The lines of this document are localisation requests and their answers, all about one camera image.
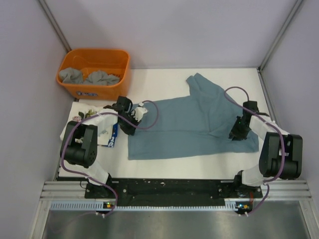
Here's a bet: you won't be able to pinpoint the teal blue t shirt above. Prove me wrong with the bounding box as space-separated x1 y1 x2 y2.
128 73 259 160

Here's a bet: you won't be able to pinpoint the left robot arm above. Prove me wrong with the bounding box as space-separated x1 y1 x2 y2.
60 97 148 198

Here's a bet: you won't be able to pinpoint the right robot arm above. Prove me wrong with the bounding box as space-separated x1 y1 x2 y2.
229 101 303 197

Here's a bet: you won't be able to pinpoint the orange plastic laundry basket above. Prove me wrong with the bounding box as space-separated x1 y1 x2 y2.
56 48 132 101

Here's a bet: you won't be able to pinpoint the white floral folded t shirt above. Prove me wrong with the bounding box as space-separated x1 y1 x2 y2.
66 102 112 145

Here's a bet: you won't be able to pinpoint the grey t shirt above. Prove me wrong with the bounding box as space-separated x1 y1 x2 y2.
58 67 120 86

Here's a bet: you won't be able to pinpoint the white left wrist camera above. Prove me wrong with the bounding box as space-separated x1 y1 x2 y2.
132 102 148 122

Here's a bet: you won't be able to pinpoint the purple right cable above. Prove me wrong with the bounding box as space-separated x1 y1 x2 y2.
224 86 286 216

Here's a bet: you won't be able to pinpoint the purple cable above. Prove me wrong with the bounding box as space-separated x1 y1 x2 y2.
59 100 160 217
224 86 286 216

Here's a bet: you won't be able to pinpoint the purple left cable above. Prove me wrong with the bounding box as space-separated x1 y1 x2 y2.
59 100 160 217

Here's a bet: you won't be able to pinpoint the aluminium frame rail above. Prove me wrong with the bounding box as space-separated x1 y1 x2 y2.
40 179 312 200

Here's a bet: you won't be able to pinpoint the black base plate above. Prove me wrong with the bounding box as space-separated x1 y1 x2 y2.
85 178 262 207

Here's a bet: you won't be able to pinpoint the light blue cable duct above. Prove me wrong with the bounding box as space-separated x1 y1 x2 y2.
50 201 250 211

